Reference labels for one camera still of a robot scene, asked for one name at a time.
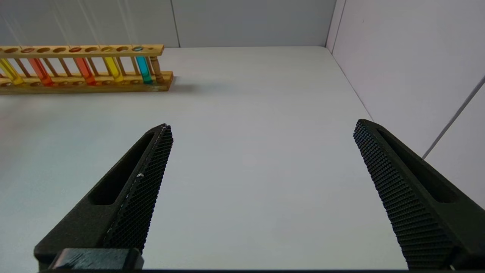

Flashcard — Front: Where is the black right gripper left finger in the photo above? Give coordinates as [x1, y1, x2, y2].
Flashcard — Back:
[34, 124, 174, 270]

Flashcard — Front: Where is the blue pigment test tube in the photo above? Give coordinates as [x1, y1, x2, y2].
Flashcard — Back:
[116, 0, 154, 85]

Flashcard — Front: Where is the orange pigment test tube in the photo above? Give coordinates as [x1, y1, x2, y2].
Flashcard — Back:
[51, 0, 97, 86]
[4, 8, 54, 87]

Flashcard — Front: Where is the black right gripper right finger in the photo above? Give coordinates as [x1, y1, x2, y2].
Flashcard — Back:
[354, 119, 485, 270]

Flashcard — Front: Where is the yellow pigment test tube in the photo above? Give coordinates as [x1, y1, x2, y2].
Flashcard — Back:
[0, 23, 24, 86]
[78, 0, 125, 83]

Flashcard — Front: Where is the wooden test tube rack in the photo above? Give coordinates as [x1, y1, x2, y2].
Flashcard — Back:
[0, 44, 174, 94]

